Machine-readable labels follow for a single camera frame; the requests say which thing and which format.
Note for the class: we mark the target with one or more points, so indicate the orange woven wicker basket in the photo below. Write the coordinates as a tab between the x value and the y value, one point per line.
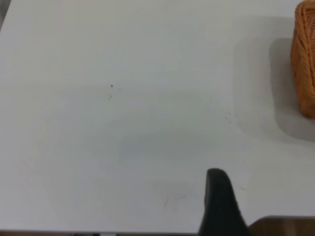
304	61

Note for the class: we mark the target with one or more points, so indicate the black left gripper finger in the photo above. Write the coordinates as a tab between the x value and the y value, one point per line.
219	206

